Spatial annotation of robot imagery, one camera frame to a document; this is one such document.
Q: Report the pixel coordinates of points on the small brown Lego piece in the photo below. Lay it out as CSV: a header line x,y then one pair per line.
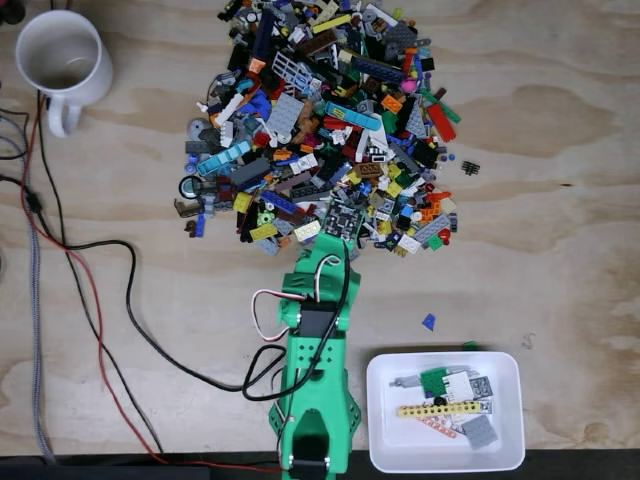
x,y
191,228

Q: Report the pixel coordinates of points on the white lattice Lego fence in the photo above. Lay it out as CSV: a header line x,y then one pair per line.
x,y
291,71

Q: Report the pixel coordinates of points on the white ceramic mug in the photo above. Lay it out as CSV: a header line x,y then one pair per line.
x,y
62,55

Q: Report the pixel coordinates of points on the cream Lego plate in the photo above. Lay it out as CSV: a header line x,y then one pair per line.
x,y
307,230

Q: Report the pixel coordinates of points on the salmon Technic Lego beam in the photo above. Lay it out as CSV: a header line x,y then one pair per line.
x,y
440,427

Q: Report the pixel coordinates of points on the grey round Lego gear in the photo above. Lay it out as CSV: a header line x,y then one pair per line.
x,y
196,127

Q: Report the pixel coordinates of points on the pink Lego ball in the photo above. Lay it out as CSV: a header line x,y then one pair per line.
x,y
409,85

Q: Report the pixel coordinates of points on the blue wedge Lego piece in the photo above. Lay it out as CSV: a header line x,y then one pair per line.
x,y
429,322

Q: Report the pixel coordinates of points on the long navy Lego plate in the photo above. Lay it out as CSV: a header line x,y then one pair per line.
x,y
376,69

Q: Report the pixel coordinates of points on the black round Lego piece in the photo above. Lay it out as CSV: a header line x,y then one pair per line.
x,y
439,402

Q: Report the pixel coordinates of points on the long red Lego plate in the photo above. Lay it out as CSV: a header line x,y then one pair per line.
x,y
441,123

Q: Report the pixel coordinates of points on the dark brown Lego plate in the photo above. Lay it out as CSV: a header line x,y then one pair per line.
x,y
316,44

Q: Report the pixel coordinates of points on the dark grey Lego brick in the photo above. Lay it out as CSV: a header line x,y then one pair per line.
x,y
250,172

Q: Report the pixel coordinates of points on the teal Lego panel piece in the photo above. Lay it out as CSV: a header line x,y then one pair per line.
x,y
223,158

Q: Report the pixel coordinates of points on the long light blue Lego piece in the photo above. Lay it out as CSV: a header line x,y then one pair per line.
x,y
350,115

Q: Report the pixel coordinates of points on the dark grey Lego plate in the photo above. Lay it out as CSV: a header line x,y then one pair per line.
x,y
481,388

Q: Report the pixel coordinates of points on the orange Lego brick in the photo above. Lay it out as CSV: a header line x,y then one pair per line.
x,y
392,103

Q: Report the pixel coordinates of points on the black Lego brick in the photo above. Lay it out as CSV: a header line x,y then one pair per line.
x,y
426,154

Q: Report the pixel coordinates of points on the brown Lego brick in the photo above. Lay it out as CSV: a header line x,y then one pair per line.
x,y
370,170

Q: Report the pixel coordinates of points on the yellow Technic Lego beam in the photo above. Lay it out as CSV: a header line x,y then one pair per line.
x,y
442,410

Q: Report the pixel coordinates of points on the small green Lego piece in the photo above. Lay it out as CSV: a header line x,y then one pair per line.
x,y
470,345

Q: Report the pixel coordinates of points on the green square Lego plate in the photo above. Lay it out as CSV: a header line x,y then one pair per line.
x,y
433,381

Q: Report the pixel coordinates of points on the green camera circuit board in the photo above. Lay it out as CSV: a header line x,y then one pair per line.
x,y
342,219

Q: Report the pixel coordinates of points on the long dark blue Lego brick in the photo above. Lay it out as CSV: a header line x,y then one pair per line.
x,y
263,35

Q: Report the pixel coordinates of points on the grey wedge Lego plate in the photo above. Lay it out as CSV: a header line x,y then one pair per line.
x,y
400,32

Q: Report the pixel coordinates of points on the grey Lego axle piece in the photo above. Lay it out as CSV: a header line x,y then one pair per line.
x,y
405,383

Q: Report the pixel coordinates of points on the black grille Lego piece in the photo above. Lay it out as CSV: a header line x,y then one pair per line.
x,y
470,168

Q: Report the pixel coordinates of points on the grey studded Lego plate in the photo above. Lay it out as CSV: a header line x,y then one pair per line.
x,y
438,227

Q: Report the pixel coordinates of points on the light grey Lego plate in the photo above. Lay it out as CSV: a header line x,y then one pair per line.
x,y
284,116

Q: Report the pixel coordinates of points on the white Lego brick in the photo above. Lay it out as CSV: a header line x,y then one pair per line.
x,y
409,243

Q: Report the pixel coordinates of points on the white Lego tile piece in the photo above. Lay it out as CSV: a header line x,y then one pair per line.
x,y
459,386

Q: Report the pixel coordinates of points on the yellow Lego brick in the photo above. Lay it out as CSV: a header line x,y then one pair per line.
x,y
242,201

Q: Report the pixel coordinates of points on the long yellow Lego plate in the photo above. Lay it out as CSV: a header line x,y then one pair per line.
x,y
331,23

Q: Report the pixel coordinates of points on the black Lego wheel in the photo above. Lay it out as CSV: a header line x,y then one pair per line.
x,y
189,186

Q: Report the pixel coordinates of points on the blue Lego plate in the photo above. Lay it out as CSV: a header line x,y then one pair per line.
x,y
277,200

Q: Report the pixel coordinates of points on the grey square Lego plate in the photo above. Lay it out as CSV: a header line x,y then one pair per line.
x,y
480,431

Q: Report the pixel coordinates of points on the white plastic bin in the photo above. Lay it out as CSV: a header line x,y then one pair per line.
x,y
400,450

